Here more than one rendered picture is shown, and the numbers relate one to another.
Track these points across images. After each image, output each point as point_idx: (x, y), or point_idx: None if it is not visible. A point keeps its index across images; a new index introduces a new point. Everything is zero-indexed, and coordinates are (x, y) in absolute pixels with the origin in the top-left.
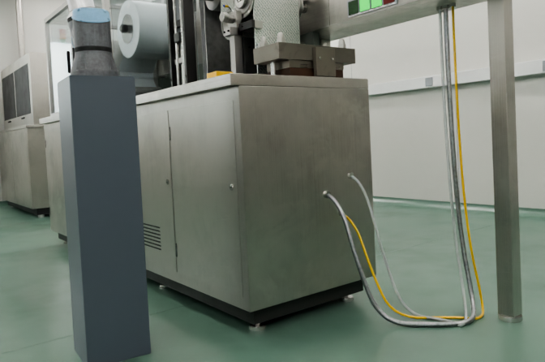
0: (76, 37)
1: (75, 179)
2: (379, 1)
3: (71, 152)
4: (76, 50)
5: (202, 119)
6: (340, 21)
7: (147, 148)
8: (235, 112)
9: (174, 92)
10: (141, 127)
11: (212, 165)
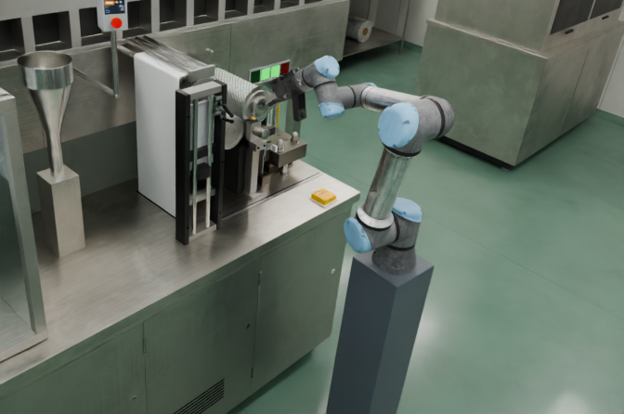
0: (416, 236)
1: (415, 334)
2: (277, 71)
3: (415, 320)
4: (413, 246)
5: (311, 240)
6: None
7: (209, 319)
8: (346, 217)
9: (292, 234)
10: (198, 304)
11: (315, 269)
